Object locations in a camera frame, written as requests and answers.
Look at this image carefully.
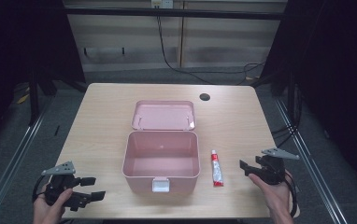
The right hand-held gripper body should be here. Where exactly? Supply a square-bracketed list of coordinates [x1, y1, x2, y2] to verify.
[255, 147, 301, 186]

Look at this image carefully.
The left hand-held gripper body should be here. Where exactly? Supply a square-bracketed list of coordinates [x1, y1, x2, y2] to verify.
[40, 161, 93, 213]

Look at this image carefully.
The red and white ointment tube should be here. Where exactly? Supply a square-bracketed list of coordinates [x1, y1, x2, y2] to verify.
[210, 149, 224, 188]

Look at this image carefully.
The pink plastic storage box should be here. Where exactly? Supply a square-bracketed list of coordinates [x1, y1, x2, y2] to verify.
[121, 99, 201, 194]

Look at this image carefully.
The person's right hand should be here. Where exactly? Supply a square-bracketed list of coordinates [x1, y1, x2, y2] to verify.
[248, 170, 294, 224]

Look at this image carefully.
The person's left hand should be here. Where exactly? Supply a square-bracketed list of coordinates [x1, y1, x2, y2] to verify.
[32, 186, 74, 224]

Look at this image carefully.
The black metal stand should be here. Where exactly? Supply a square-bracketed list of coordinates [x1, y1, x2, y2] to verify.
[27, 69, 41, 127]

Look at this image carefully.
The yellow floor tape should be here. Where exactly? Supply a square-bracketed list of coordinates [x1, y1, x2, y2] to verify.
[16, 92, 31, 105]

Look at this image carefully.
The black curtain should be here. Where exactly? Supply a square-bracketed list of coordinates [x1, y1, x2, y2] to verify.
[259, 0, 357, 190]
[0, 0, 87, 157]

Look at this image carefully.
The black horizontal metal bar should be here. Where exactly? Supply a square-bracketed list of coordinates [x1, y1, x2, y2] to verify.
[64, 7, 288, 21]

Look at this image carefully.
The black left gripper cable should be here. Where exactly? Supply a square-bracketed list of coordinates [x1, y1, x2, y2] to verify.
[31, 175, 52, 203]

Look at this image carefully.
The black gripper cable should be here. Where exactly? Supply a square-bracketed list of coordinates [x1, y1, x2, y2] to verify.
[283, 171, 300, 218]
[31, 175, 52, 203]

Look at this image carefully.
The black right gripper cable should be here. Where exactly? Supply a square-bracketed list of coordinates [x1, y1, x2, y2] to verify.
[283, 171, 300, 218]

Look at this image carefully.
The aluminium floor rail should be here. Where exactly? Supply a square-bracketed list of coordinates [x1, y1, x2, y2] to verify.
[0, 98, 54, 224]
[274, 96, 350, 224]

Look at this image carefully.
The bundle of black floor cables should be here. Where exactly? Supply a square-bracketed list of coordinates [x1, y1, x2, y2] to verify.
[271, 82, 304, 148]

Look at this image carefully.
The black hanging wall cable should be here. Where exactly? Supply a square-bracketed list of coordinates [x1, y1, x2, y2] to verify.
[155, 14, 265, 86]

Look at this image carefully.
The white wall outlet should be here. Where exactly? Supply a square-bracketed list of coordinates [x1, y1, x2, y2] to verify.
[150, 0, 175, 9]

